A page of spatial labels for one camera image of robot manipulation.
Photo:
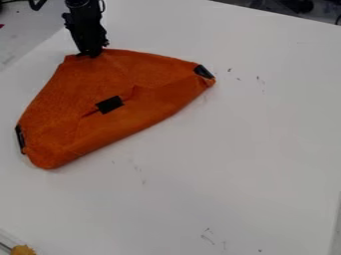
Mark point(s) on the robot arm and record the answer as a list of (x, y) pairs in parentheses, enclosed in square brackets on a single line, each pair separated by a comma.
[(83, 4)]

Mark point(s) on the orange cloth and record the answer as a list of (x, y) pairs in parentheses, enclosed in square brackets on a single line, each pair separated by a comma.
[(97, 109)]

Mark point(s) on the yellow toy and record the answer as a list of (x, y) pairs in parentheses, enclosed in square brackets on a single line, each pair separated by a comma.
[(22, 250)]

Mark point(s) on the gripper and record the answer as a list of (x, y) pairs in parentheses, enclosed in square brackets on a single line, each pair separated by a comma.
[(86, 31)]

